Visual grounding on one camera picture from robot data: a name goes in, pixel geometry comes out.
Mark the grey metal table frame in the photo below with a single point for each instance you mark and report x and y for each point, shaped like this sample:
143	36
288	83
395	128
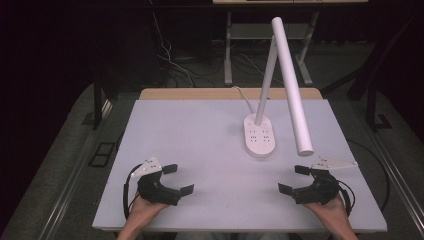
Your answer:
228	56

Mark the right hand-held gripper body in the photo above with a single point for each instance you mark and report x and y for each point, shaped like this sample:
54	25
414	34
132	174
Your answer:
320	193

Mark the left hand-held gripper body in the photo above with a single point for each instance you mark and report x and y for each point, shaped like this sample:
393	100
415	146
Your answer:
150	188

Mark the metal floor rail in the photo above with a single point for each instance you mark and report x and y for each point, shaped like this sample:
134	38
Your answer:
396	176
71	186

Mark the person's right hand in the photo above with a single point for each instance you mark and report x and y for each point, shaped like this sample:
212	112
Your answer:
333	213

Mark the black floor frame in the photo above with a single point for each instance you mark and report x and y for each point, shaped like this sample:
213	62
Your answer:
101	154

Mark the black metal stand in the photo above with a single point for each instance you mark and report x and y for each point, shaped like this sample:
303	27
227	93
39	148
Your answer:
371	100

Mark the person's left hand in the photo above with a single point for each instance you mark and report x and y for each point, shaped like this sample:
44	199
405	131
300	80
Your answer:
144	210

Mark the white desk lamp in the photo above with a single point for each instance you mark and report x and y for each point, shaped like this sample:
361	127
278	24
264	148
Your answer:
290	83

